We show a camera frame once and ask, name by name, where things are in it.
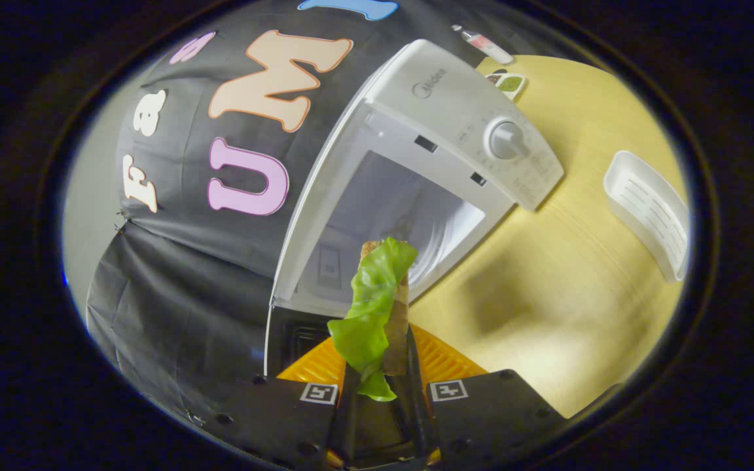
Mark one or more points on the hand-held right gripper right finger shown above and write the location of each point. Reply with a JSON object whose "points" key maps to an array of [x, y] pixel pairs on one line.
{"points": [[419, 405]]}

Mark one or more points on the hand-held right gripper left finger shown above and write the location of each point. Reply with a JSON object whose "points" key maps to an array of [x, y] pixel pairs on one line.
{"points": [[285, 418]]}

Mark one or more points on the sandwich with green lettuce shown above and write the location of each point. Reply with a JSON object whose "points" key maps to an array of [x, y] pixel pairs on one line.
{"points": [[370, 294]]}

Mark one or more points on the white microwave oven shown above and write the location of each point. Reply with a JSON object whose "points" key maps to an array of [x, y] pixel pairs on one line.
{"points": [[455, 98]]}

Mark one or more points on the black backdrop cloth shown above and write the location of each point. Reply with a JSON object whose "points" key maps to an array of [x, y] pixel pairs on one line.
{"points": [[187, 314]]}

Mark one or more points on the white rectangular tray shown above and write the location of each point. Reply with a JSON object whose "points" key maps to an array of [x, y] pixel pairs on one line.
{"points": [[645, 209]]}

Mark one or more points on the white divided plate with beans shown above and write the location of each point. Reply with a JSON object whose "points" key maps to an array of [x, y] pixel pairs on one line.
{"points": [[511, 84]]}

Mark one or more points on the clear bottle with pink label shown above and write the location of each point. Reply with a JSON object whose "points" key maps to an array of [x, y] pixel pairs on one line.
{"points": [[485, 44]]}

